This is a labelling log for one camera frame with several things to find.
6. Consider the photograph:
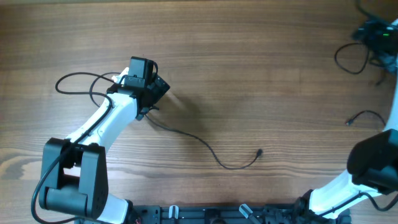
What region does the left camera black cable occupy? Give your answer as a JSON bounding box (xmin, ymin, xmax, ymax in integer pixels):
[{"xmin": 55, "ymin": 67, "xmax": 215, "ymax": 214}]
[{"xmin": 30, "ymin": 72, "xmax": 125, "ymax": 224}]

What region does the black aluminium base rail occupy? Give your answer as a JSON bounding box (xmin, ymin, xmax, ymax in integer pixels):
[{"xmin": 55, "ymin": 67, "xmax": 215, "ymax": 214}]
[{"xmin": 124, "ymin": 204, "xmax": 352, "ymax": 224}]

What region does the black usb cable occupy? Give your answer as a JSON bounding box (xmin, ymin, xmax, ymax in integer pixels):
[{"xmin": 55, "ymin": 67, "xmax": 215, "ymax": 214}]
[
  {"xmin": 334, "ymin": 42, "xmax": 389, "ymax": 86},
  {"xmin": 144, "ymin": 113, "xmax": 264, "ymax": 170},
  {"xmin": 345, "ymin": 110, "xmax": 387, "ymax": 127}
]

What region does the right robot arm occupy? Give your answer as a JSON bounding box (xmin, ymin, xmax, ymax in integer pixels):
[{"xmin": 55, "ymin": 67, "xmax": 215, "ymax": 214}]
[{"xmin": 289, "ymin": 90, "xmax": 397, "ymax": 223}]

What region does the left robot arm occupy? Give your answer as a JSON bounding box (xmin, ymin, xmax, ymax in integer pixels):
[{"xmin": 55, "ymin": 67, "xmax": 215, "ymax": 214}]
[{"xmin": 30, "ymin": 57, "xmax": 170, "ymax": 223}]

